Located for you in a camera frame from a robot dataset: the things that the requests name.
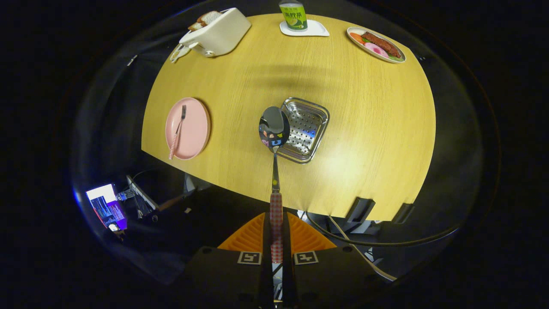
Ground open laptop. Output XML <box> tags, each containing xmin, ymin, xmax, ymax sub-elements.
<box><xmin>85</xmin><ymin>174</ymin><xmax>161</xmax><ymax>232</ymax></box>

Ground white toaster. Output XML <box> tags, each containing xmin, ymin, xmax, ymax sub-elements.
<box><xmin>179</xmin><ymin>7</ymin><xmax>252</xmax><ymax>58</ymax></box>

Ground white plate of food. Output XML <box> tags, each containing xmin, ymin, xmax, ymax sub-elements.
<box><xmin>347</xmin><ymin>27</ymin><xmax>407</xmax><ymax>64</ymax></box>

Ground checked handle metal fork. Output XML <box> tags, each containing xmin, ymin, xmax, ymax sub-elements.
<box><xmin>169</xmin><ymin>105</ymin><xmax>187</xmax><ymax>160</ymax></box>

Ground perforated metal drainer basket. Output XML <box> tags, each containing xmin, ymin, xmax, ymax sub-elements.
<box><xmin>274</xmin><ymin>97</ymin><xmax>330</xmax><ymax>164</ymax></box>

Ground pink round plate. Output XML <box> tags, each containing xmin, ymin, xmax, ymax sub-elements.
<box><xmin>165</xmin><ymin>97</ymin><xmax>211</xmax><ymax>161</ymax></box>

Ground white square coaster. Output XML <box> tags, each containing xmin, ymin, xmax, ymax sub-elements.
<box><xmin>280</xmin><ymin>19</ymin><xmax>330</xmax><ymax>37</ymax></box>

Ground brown meat slice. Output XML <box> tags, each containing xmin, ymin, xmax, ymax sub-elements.
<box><xmin>362</xmin><ymin>31</ymin><xmax>402</xmax><ymax>58</ymax></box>

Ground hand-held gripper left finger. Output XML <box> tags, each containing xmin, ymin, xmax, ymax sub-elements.
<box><xmin>182</xmin><ymin>212</ymin><xmax>274</xmax><ymax>309</ymax></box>

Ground white cable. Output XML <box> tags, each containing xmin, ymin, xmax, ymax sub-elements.
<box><xmin>328</xmin><ymin>215</ymin><xmax>397</xmax><ymax>282</ymax></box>

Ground green label drink bottle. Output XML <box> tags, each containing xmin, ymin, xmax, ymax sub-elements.
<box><xmin>279</xmin><ymin>0</ymin><xmax>308</xmax><ymax>32</ymax></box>

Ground black cable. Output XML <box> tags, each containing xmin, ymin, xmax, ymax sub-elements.
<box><xmin>305</xmin><ymin>211</ymin><xmax>459</xmax><ymax>247</ymax></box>

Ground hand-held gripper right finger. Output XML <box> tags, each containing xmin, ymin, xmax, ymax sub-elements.
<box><xmin>282</xmin><ymin>212</ymin><xmax>382</xmax><ymax>309</ymax></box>

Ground checked handle metal spoon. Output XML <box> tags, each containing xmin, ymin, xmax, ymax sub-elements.
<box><xmin>258</xmin><ymin>106</ymin><xmax>291</xmax><ymax>264</ymax></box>

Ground black table bracket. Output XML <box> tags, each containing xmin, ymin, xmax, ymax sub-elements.
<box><xmin>392</xmin><ymin>203</ymin><xmax>416</xmax><ymax>224</ymax></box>
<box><xmin>345</xmin><ymin>197</ymin><xmax>376</xmax><ymax>224</ymax></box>

